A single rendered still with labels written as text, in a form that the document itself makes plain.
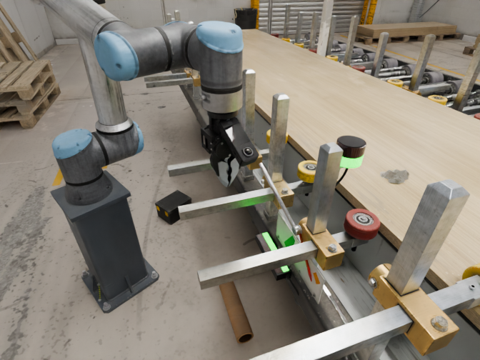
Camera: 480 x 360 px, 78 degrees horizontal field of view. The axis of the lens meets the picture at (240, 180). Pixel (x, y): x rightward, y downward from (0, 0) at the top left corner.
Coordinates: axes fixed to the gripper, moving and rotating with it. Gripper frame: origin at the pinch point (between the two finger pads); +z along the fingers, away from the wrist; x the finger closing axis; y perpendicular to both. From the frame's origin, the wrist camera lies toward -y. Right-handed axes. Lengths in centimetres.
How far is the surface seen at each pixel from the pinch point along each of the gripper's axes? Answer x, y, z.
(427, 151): -70, -14, 4
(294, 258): -4.6, -22.4, 9.5
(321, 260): -9.9, -26.0, 10.0
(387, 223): -27.5, -29.1, 4.3
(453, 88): -175, 29, 12
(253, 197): -9.6, 2.1, 10.0
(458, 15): -890, 374, 45
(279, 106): -18.4, 4.0, -16.0
